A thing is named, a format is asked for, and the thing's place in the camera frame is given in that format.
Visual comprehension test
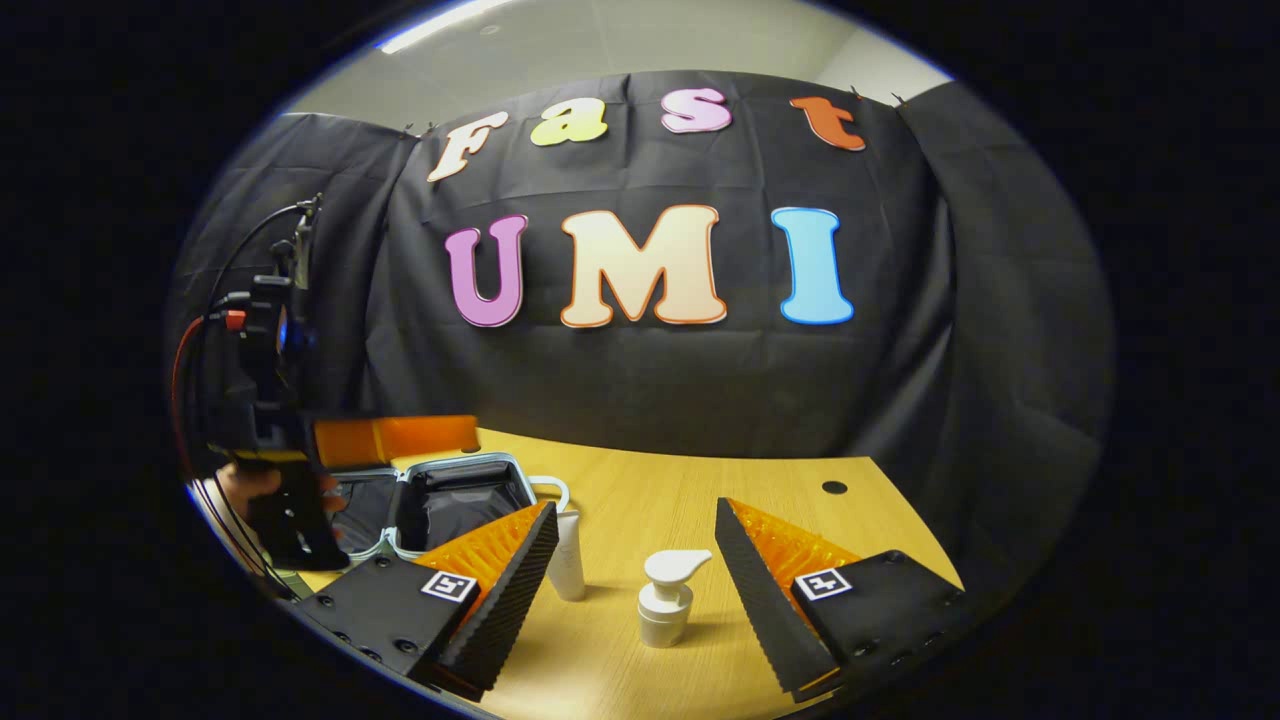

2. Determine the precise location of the white skin care tube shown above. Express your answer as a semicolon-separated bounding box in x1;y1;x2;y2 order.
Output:
545;508;587;603

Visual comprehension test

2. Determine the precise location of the white pump bottle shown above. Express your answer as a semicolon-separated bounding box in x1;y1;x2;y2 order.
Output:
637;548;714;649

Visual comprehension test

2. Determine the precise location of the ceiling light panel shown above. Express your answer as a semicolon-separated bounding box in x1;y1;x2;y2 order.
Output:
378;0;521;53

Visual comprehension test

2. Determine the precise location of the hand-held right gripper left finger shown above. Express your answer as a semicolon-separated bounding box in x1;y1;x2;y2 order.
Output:
290;503;561;706

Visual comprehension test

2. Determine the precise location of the light blue suitcase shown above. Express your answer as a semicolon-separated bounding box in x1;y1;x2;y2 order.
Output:
300;452;571;576

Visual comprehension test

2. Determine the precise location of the black backdrop cloth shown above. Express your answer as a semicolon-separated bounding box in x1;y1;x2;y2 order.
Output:
165;68;1116;601

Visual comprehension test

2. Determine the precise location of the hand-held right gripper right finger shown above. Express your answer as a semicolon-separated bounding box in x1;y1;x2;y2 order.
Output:
713;500;991;706

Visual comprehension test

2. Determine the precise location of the red cable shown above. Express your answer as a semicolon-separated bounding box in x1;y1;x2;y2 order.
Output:
170;312;246;481

